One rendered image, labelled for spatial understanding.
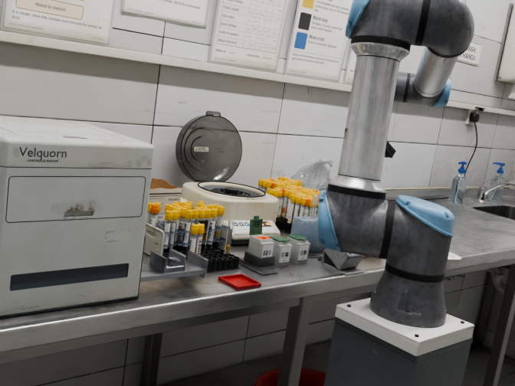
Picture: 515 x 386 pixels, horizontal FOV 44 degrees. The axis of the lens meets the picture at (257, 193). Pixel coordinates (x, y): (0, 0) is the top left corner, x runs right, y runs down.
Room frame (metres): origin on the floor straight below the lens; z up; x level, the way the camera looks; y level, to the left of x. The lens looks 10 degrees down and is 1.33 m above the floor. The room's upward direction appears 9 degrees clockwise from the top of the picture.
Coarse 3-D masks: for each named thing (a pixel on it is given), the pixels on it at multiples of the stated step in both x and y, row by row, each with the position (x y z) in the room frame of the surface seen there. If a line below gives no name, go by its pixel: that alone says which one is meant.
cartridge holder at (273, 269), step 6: (246, 252) 1.47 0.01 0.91; (240, 258) 1.48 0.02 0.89; (246, 258) 1.46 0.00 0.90; (252, 258) 1.45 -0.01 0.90; (258, 258) 1.43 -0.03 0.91; (264, 258) 1.44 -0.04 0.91; (270, 258) 1.45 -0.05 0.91; (246, 264) 1.46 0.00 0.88; (252, 264) 1.45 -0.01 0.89; (258, 264) 1.43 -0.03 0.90; (264, 264) 1.44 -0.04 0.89; (270, 264) 1.46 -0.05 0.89; (258, 270) 1.43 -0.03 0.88; (264, 270) 1.42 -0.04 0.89; (270, 270) 1.43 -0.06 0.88; (276, 270) 1.45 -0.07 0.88
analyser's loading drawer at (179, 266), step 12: (192, 252) 1.32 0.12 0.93; (144, 264) 1.25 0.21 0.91; (156, 264) 1.23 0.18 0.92; (168, 264) 1.27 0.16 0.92; (180, 264) 1.25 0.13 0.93; (192, 264) 1.30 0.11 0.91; (204, 264) 1.28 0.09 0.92; (144, 276) 1.17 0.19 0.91; (156, 276) 1.19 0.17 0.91; (168, 276) 1.22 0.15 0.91; (180, 276) 1.24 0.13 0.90; (204, 276) 1.28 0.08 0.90
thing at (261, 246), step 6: (252, 240) 1.46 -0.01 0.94; (258, 240) 1.45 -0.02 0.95; (264, 240) 1.45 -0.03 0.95; (270, 240) 1.46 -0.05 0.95; (252, 246) 1.46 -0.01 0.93; (258, 246) 1.45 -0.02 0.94; (264, 246) 1.44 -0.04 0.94; (270, 246) 1.45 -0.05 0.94; (252, 252) 1.46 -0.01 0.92; (258, 252) 1.44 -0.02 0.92; (264, 252) 1.45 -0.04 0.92; (270, 252) 1.46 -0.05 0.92
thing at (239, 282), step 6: (222, 276) 1.34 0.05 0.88; (228, 276) 1.35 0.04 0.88; (234, 276) 1.36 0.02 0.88; (240, 276) 1.38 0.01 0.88; (246, 276) 1.37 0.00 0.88; (222, 282) 1.33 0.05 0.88; (228, 282) 1.31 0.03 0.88; (234, 282) 1.33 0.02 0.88; (240, 282) 1.34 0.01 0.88; (246, 282) 1.35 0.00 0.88; (252, 282) 1.35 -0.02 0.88; (258, 282) 1.34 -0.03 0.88; (234, 288) 1.30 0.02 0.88; (240, 288) 1.29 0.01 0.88; (246, 288) 1.31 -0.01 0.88
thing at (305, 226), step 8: (296, 224) 1.64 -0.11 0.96; (304, 224) 1.62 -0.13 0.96; (312, 224) 1.64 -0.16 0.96; (296, 232) 1.63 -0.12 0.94; (304, 232) 1.62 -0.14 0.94; (312, 232) 1.64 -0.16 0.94; (312, 240) 1.64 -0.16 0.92; (312, 248) 1.65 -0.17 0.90; (320, 248) 1.67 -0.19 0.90; (312, 256) 1.63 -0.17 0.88; (320, 256) 1.65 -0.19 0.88
